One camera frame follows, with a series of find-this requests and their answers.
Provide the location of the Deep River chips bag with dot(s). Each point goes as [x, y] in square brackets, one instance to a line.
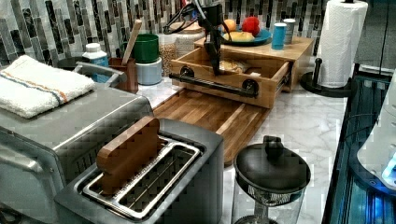
[233, 66]

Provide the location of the glass jar wooden lid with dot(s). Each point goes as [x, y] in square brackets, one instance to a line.
[183, 41]

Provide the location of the silver toaster oven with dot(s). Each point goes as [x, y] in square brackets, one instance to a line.
[40, 156]

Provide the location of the yellow banana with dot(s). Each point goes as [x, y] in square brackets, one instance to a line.
[238, 37]

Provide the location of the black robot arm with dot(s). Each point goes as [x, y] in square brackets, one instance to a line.
[183, 19]

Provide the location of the orange fruit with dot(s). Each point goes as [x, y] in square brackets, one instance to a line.
[231, 26]

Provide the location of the white striped towel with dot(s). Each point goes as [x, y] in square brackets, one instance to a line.
[29, 88]

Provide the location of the wooden cutting board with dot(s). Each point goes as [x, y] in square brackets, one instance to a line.
[236, 122]

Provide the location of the wooden drawer with black handle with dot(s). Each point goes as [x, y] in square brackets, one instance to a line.
[183, 75]

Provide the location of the grey shaker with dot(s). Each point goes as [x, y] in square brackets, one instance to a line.
[289, 30]

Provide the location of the blue plate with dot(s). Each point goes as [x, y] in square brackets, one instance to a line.
[263, 37]

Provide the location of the black paper towel holder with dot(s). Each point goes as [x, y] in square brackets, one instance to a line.
[309, 81]

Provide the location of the blue shaker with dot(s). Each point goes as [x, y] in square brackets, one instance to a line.
[279, 35]

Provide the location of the glass jar black lid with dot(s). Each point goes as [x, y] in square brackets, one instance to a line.
[270, 181]

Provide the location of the green cup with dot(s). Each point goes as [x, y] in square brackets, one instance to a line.
[146, 49]

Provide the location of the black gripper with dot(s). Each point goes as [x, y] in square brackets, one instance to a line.
[210, 18]

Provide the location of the white paper towel roll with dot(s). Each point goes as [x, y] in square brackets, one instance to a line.
[339, 40]

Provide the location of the wooden drawer cabinet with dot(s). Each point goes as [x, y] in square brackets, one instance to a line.
[289, 51]

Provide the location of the brown wooden utensil holder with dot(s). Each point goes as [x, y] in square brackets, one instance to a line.
[130, 84]

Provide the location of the blue lidded container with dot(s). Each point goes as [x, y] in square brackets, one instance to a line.
[96, 56]

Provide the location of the white ceramic canister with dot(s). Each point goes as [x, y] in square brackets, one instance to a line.
[149, 73]

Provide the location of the brown wooden bread slice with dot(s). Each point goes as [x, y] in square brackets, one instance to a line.
[124, 156]

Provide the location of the silver toaster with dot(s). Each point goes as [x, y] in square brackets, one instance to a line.
[183, 185]

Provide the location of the glass jar of grains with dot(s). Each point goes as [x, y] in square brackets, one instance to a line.
[167, 47]

